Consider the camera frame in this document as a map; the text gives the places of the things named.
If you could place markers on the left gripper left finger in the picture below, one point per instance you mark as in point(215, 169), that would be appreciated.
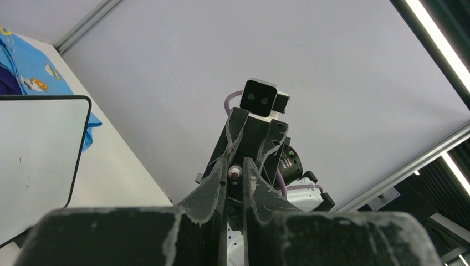
point(193, 232)

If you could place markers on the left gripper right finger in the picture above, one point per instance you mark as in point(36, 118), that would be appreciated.
point(277, 233)

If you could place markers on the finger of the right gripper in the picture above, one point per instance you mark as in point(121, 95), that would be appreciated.
point(234, 131)
point(273, 140)

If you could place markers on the black framed whiteboard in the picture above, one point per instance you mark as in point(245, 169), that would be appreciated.
point(41, 144)

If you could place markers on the white red whiteboard marker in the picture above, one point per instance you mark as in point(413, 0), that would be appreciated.
point(235, 174)

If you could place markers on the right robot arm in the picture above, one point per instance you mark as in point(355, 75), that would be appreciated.
point(298, 187)

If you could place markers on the blue patterned cloth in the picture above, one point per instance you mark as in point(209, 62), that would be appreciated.
point(36, 73)

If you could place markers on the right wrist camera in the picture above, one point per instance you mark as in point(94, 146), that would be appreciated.
point(263, 98)

